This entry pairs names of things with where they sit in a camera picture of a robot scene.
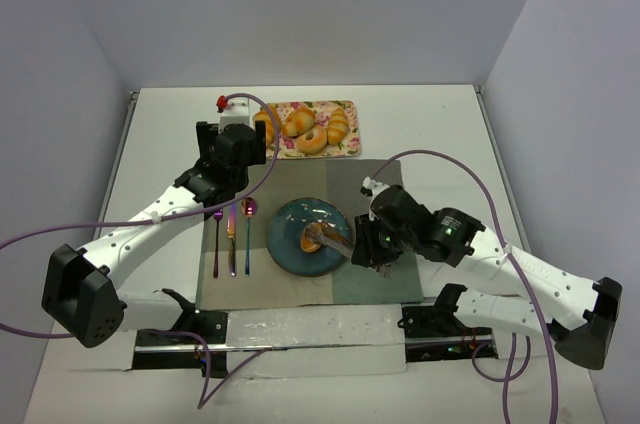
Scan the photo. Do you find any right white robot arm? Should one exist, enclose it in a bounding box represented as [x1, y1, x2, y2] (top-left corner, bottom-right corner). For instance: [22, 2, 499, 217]
[302, 182, 622, 370]

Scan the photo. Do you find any sesame burger bun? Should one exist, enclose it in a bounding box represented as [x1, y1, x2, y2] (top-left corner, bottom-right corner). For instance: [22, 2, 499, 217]
[299, 228, 322, 254]

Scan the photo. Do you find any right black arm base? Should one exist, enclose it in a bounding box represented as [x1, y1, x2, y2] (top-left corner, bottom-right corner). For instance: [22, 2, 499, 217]
[397, 284, 498, 363]

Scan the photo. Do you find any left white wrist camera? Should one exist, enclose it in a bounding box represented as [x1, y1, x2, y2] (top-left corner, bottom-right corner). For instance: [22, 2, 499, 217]
[216, 96, 250, 131]

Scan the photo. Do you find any iridescent fork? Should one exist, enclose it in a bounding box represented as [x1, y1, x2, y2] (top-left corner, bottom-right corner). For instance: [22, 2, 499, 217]
[212, 209, 224, 279]

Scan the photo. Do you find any left striped croissant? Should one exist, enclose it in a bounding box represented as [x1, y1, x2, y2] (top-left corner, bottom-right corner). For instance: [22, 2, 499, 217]
[253, 108, 281, 147]

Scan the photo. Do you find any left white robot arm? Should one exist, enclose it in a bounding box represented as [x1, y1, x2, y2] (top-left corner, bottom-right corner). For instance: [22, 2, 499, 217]
[42, 122, 266, 348]

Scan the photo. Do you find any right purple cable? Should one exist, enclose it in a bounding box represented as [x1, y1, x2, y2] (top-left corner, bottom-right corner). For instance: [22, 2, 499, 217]
[372, 149, 559, 424]

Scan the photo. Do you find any floral serving tray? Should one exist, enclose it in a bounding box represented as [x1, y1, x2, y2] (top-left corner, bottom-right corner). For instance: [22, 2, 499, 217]
[253, 100, 361, 160]

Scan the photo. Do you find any blue ceramic plate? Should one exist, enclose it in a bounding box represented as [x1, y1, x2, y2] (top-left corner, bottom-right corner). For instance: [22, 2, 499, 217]
[266, 197, 352, 277]

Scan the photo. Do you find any iridescent knife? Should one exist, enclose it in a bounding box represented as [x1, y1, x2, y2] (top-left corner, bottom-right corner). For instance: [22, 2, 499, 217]
[227, 204, 237, 277]

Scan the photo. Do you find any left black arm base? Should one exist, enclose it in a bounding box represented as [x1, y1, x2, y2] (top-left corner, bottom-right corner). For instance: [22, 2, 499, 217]
[132, 288, 228, 377]

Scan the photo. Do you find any grey patchwork placemat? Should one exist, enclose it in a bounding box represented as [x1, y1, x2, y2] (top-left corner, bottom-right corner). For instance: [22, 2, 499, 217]
[196, 159, 423, 310]

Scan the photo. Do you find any iridescent spoon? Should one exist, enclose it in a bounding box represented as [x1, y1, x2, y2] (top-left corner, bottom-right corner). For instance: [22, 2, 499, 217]
[241, 197, 257, 276]

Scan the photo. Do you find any golden bread roll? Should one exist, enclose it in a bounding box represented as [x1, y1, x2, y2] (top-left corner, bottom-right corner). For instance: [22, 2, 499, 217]
[281, 107, 316, 138]

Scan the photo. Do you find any sugared donut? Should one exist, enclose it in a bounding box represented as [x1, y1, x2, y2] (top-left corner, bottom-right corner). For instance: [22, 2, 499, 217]
[296, 125, 328, 155]

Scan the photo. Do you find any silver tape strip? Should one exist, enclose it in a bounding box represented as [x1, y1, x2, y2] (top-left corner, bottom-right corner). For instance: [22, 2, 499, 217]
[133, 302, 407, 351]

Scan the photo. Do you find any right striped croissant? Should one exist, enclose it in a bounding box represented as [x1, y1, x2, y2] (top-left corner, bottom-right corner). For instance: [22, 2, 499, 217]
[327, 107, 350, 146]

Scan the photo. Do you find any purple cable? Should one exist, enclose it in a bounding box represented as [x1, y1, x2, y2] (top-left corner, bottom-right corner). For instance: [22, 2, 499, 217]
[372, 149, 559, 424]
[0, 91, 282, 410]

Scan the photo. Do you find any striped croissant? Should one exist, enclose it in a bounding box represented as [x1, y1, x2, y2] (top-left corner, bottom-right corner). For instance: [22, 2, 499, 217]
[253, 108, 281, 147]
[327, 107, 350, 146]

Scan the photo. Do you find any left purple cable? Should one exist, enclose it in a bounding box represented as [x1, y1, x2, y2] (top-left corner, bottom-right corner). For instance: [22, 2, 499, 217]
[0, 91, 282, 410]

